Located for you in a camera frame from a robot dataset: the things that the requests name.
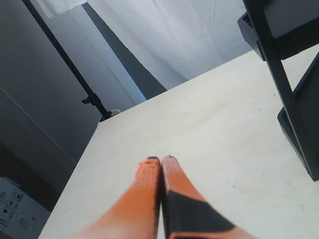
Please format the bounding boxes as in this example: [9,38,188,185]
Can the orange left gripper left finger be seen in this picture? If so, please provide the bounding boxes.
[74,157,160,239]

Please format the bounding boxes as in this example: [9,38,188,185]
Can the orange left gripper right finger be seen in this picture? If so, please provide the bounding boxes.
[161,155,254,239]

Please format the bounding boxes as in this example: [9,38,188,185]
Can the black metal shelf rack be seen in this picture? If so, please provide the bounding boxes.
[238,0,319,181]

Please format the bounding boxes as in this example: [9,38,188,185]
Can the black light stand pole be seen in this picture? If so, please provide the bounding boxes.
[22,0,113,122]

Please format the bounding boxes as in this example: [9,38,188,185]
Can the white cardboard box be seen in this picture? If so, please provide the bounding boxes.
[0,177,50,239]

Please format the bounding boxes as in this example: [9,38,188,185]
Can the white backdrop cloth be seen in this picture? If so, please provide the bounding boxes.
[37,0,257,83]

